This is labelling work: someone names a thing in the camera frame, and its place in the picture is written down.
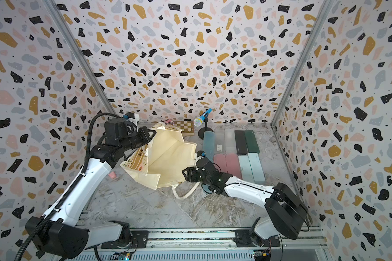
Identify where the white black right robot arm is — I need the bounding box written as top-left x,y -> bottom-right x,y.
182,157 -> 308,247

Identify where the cream floral canvas tote bag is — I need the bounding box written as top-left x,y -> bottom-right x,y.
120,122 -> 200,200

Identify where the grey barcoded pencil case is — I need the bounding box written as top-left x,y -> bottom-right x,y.
215,129 -> 225,154

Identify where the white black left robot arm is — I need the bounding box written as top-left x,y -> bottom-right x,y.
15,115 -> 156,261

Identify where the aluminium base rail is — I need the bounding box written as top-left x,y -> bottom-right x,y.
76,227 -> 332,261

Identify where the black microphone stand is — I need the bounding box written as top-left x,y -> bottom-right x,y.
198,116 -> 213,140

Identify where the light teal pencil case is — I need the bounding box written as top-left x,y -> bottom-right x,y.
238,155 -> 254,183
248,153 -> 266,185

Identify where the translucent white pencil case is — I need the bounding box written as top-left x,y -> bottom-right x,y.
224,129 -> 237,154

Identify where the blue grey pencil case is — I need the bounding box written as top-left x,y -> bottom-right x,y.
203,131 -> 216,162

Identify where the pink pencil case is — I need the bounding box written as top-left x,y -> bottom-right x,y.
213,154 -> 228,172
225,153 -> 242,179

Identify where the blue toy microphone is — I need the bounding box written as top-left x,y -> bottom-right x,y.
193,108 -> 212,127

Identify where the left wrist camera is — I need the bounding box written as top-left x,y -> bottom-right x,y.
123,112 -> 140,128

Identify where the dark green pencil case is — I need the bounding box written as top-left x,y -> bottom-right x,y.
244,130 -> 260,154

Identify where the wooden chess board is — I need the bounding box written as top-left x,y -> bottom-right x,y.
173,119 -> 194,137

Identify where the black pencil case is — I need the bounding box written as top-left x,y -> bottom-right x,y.
234,130 -> 248,155

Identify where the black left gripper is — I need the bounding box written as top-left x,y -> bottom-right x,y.
119,125 -> 157,153

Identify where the small pink pig toy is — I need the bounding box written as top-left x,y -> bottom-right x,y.
108,172 -> 117,179

